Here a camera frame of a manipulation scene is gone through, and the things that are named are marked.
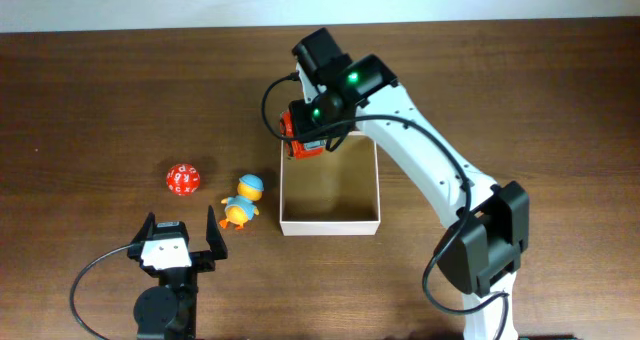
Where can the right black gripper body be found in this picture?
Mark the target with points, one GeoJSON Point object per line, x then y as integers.
{"type": "Point", "coordinates": [315, 116]}

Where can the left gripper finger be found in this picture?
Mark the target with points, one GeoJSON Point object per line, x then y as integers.
{"type": "Point", "coordinates": [214, 238]}
{"type": "Point", "coordinates": [146, 229]}

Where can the red toy truck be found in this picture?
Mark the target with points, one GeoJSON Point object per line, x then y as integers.
{"type": "Point", "coordinates": [297, 149]}

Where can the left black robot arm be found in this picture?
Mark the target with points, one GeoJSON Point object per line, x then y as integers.
{"type": "Point", "coordinates": [169, 309]}

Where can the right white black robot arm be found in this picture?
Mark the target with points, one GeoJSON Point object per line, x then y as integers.
{"type": "Point", "coordinates": [486, 223]}

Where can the yellow duck toy blue hat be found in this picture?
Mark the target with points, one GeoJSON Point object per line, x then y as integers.
{"type": "Point", "coordinates": [240, 209]}

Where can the red lettered ball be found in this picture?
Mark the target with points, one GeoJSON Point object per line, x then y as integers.
{"type": "Point", "coordinates": [183, 179]}

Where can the white cardboard box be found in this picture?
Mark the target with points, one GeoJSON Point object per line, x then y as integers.
{"type": "Point", "coordinates": [332, 194]}

